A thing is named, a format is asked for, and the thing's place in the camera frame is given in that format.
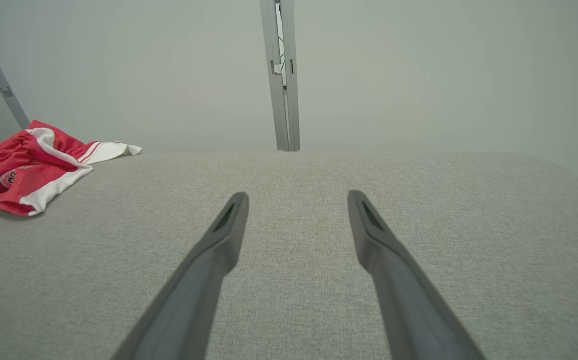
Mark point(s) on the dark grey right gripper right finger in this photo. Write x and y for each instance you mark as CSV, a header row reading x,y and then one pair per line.
x,y
404,295

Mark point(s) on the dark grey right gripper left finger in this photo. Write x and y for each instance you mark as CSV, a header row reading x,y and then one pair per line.
x,y
203,280

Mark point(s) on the red jersey with white sleeves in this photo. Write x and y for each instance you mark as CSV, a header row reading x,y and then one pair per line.
x,y
113,150

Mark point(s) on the red shorts with white band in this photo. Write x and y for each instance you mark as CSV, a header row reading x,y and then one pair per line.
x,y
43,180

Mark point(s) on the grey double partition post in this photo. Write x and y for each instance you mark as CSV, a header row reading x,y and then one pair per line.
x,y
293,100

